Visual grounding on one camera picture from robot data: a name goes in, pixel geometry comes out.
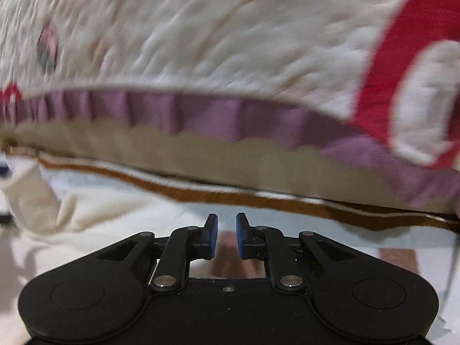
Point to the cream white sweater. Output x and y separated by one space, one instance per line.
90 205

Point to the checked floor mat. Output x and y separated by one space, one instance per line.
359 237

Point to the white quilt with red bears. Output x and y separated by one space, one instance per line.
215 36

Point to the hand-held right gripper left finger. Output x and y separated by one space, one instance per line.
212 235

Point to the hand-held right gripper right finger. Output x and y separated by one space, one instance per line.
240 237

